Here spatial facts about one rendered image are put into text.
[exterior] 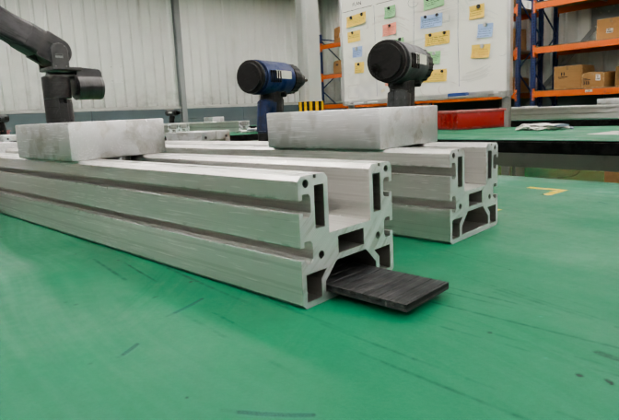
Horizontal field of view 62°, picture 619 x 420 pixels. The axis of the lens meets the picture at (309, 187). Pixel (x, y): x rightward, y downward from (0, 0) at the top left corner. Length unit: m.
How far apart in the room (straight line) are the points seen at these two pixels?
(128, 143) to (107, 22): 12.32
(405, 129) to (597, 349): 0.30
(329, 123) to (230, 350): 0.31
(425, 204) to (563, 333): 0.22
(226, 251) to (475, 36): 3.32
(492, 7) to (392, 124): 3.09
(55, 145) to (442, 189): 0.40
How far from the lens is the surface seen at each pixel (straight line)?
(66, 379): 0.29
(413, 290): 0.33
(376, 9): 4.18
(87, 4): 12.82
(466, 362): 0.27
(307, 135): 0.56
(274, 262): 0.34
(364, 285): 0.34
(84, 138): 0.58
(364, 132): 0.51
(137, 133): 0.61
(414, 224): 0.49
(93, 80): 1.29
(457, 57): 3.68
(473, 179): 0.54
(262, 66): 0.90
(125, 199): 0.50
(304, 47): 9.28
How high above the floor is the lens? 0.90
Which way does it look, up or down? 8 degrees down
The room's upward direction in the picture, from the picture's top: 3 degrees counter-clockwise
